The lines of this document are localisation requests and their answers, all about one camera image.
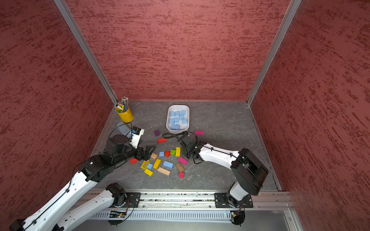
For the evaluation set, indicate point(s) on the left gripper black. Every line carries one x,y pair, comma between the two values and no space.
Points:
139,156

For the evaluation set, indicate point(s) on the grey glasses case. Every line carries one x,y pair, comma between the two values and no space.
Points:
124,129

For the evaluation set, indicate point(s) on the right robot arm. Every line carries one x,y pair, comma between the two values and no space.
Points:
248,170

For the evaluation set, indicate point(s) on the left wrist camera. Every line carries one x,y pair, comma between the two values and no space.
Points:
136,136

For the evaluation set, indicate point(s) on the tan block left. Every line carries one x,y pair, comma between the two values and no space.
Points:
154,156

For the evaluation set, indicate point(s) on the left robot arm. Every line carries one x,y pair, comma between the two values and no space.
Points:
58,215

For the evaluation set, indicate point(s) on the red block left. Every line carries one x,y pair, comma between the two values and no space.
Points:
133,161

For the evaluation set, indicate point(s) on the tan long block bottom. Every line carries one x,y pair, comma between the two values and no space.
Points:
164,171

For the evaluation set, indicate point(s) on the pencils in bucket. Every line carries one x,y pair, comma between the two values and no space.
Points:
124,103

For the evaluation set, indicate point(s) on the yellow upright block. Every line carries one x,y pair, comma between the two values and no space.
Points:
178,152

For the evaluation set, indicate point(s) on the dark wood block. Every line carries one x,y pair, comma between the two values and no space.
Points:
180,167

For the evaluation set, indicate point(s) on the magenta block top right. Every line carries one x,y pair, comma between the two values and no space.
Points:
198,132

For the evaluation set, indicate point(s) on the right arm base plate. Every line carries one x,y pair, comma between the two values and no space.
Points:
224,200

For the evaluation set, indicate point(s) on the yellow block bottom left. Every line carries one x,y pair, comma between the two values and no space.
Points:
148,172

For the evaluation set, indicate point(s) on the long blue block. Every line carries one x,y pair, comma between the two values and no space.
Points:
175,127

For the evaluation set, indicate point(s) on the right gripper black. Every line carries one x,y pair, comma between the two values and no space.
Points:
188,156

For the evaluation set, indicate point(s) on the white plastic tub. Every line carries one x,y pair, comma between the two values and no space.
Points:
183,127

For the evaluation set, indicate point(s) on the magenta block centre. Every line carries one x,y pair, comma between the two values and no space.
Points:
182,161

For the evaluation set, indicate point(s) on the red long block upper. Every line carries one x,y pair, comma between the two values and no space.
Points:
161,140

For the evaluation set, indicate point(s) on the magenta block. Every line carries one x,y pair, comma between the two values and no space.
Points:
182,161
198,132

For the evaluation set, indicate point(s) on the yellow pencil bucket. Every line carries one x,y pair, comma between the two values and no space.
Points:
125,116

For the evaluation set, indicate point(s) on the yellow long block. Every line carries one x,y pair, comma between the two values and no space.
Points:
157,164

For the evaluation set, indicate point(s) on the striped yellow block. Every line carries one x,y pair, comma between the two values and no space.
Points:
145,164

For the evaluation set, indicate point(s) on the aluminium front rail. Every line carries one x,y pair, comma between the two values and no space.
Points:
204,200

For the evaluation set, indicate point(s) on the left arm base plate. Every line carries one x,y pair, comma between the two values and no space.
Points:
131,200

